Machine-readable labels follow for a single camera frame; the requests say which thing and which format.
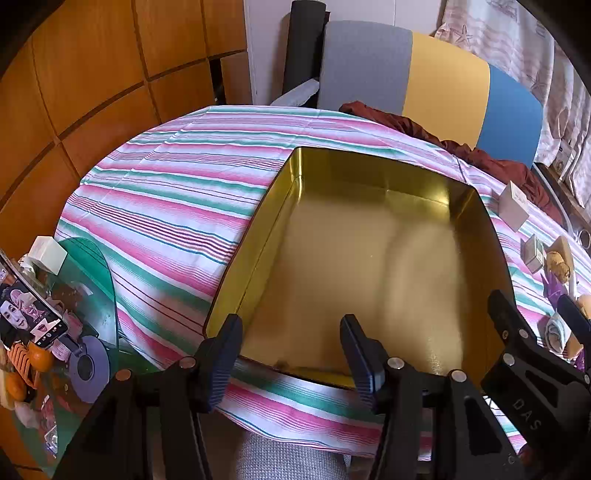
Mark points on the gold tin box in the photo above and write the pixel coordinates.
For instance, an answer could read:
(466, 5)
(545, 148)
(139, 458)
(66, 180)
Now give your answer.
(369, 258)

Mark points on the smartphone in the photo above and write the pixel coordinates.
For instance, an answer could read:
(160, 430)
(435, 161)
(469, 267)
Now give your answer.
(27, 314)

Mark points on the black rolled mat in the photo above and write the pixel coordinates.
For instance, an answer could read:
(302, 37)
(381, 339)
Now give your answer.
(302, 41)

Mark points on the white cube box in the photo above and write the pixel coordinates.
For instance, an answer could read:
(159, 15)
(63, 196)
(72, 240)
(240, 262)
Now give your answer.
(46, 254)

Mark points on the small green white box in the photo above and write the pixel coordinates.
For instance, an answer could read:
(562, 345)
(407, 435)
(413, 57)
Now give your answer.
(533, 254)

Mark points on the orange fruit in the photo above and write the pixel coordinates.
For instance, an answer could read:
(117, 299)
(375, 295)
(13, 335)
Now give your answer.
(16, 387)
(42, 361)

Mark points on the pale patterned curtain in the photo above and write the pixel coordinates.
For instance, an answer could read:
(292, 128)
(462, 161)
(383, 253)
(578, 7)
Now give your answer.
(517, 41)

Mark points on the green glass side table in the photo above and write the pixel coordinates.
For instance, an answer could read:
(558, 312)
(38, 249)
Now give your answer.
(92, 277)

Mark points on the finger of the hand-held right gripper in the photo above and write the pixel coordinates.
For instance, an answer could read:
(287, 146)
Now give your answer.
(505, 323)
(575, 321)

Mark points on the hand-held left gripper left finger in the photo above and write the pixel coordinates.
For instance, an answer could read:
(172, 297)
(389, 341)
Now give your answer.
(226, 364)

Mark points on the grey phone stand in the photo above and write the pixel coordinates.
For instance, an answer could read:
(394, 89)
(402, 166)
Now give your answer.
(94, 369)

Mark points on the brown red cloth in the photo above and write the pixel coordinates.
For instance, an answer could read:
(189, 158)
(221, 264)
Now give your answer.
(508, 173)

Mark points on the wooden wardrobe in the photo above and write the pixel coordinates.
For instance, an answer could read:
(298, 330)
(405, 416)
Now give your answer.
(92, 55)

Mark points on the purple snack packet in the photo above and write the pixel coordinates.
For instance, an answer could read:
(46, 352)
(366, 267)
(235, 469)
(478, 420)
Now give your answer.
(554, 287)

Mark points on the orange hair clip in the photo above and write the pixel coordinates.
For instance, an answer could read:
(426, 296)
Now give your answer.
(23, 364)

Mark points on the pink green striped tablecloth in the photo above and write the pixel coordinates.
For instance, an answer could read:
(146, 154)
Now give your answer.
(184, 198)

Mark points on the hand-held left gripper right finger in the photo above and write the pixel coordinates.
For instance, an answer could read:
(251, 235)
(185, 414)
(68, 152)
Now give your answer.
(364, 364)

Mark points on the large cream carton box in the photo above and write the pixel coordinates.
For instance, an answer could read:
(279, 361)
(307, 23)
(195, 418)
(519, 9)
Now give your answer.
(515, 205)

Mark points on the grey yellow blue chair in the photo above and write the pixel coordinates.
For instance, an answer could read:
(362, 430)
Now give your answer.
(443, 78)

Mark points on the wooden side shelf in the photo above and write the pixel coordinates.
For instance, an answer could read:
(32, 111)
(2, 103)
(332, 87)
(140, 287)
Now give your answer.
(572, 203)

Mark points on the white box on shelf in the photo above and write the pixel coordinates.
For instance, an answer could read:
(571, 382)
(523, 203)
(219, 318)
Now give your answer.
(564, 159)

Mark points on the grey knitted fabric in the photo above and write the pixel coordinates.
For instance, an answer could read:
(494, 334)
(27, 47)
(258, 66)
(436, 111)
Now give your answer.
(291, 457)

